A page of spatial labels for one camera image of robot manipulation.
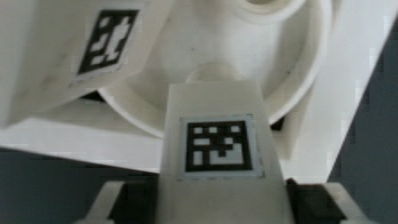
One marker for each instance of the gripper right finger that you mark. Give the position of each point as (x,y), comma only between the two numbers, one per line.
(322,204)

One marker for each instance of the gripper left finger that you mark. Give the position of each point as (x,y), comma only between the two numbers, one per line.
(125,203)

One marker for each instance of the white stool leg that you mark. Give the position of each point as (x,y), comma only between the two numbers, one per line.
(75,44)
(221,185)

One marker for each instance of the white U-shaped fence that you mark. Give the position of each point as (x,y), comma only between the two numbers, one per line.
(86,134)

